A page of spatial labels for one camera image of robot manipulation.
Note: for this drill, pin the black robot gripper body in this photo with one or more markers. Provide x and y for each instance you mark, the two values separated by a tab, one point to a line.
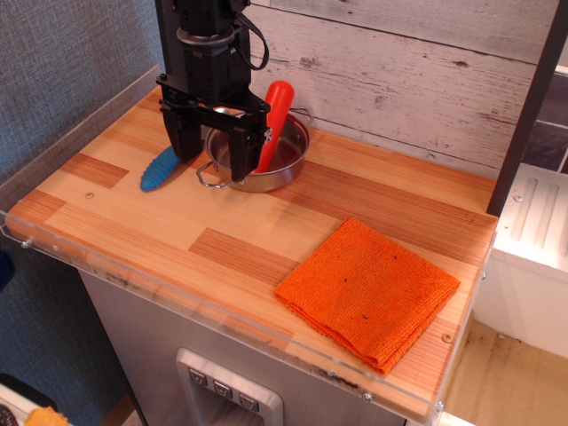
212	89

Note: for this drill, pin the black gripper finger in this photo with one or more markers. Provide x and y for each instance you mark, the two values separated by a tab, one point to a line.
184	132
245	148

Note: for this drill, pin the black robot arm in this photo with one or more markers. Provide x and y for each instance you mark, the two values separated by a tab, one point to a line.
206	26

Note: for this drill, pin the orange folded towel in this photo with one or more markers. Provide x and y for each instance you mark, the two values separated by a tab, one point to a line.
367	293

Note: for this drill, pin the blue ribbed plastic toy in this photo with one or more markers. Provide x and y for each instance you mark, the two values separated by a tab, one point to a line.
159	169

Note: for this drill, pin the clear acrylic table edge guard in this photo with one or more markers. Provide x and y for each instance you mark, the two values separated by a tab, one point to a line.
164	287

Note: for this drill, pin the grey toy fridge cabinet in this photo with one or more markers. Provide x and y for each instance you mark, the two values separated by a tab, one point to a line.
146	336

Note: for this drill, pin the silver dispenser panel with buttons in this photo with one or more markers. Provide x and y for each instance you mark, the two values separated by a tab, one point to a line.
215	395

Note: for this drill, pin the white toy sink unit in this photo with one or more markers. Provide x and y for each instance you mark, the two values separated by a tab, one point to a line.
524	294

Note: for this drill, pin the yellow object at corner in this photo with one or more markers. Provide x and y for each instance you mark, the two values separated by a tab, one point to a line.
45	416

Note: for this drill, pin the red-orange plastic utensil handle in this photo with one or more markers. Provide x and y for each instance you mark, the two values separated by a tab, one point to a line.
280	96

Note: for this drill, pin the dark vertical post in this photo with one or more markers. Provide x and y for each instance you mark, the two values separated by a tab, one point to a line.
543	75

